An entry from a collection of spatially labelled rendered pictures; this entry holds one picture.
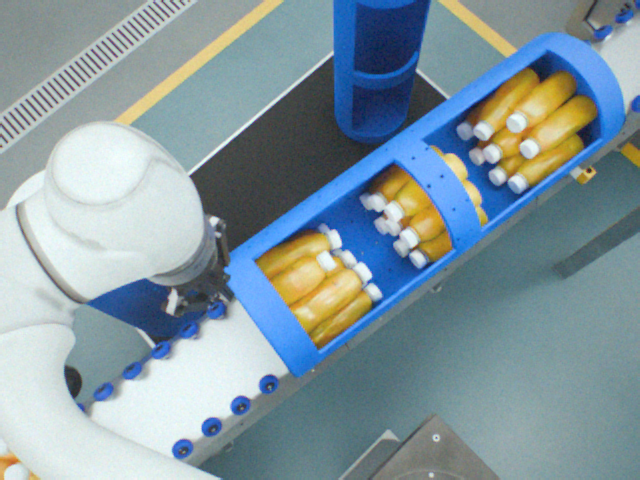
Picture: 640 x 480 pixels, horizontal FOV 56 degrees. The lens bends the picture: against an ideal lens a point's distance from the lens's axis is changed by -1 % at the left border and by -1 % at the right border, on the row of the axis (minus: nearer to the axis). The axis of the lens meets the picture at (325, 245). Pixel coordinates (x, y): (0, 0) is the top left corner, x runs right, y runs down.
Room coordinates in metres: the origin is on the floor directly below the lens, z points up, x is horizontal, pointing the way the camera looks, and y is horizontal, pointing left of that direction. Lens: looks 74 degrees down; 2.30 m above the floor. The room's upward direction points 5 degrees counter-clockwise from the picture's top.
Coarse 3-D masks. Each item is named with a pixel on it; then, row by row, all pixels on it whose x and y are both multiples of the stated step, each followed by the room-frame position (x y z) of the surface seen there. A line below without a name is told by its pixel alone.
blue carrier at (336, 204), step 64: (512, 64) 0.68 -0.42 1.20; (576, 64) 0.65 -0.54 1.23; (448, 128) 0.63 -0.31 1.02; (320, 192) 0.44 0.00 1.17; (448, 192) 0.40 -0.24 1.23; (512, 192) 0.47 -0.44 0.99; (256, 256) 0.31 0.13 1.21; (384, 256) 0.36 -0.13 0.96; (448, 256) 0.30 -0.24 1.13; (256, 320) 0.19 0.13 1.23
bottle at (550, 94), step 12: (564, 72) 0.68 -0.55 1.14; (540, 84) 0.66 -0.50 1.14; (552, 84) 0.65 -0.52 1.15; (564, 84) 0.65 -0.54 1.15; (576, 84) 0.66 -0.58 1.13; (528, 96) 0.63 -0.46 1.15; (540, 96) 0.62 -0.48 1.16; (552, 96) 0.62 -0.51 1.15; (564, 96) 0.63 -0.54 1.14; (516, 108) 0.61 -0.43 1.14; (528, 108) 0.60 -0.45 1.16; (540, 108) 0.59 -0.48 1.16; (552, 108) 0.60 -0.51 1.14; (528, 120) 0.57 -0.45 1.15; (540, 120) 0.58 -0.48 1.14
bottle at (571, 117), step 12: (576, 96) 0.64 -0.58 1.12; (588, 96) 0.63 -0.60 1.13; (564, 108) 0.61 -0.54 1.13; (576, 108) 0.60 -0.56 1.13; (588, 108) 0.60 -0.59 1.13; (552, 120) 0.58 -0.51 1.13; (564, 120) 0.57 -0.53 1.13; (576, 120) 0.57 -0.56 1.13; (588, 120) 0.58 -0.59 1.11; (540, 132) 0.55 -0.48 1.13; (552, 132) 0.55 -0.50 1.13; (564, 132) 0.55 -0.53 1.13; (576, 132) 0.56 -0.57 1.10; (540, 144) 0.53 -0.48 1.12; (552, 144) 0.53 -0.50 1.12
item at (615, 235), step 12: (624, 216) 0.51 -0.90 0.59; (636, 216) 0.49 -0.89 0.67; (612, 228) 0.50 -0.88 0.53; (624, 228) 0.48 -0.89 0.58; (636, 228) 0.46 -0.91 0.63; (600, 240) 0.49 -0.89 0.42; (612, 240) 0.47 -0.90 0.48; (624, 240) 0.45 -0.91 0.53; (576, 252) 0.50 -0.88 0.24; (588, 252) 0.48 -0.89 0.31; (600, 252) 0.46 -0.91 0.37; (564, 264) 0.49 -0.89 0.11; (576, 264) 0.47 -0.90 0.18; (564, 276) 0.46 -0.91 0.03
